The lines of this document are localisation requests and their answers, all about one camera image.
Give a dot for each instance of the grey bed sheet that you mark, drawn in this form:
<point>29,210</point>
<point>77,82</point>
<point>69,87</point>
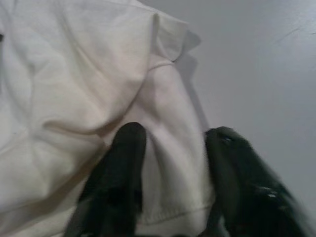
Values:
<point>259,74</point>

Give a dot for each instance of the white t-shirt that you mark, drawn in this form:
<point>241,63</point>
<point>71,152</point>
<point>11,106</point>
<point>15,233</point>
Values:
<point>86,74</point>

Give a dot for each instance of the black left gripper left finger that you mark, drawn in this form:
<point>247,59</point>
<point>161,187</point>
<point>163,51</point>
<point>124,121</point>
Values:
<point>118,177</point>

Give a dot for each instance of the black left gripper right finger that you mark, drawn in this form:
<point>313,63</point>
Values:
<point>242,192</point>

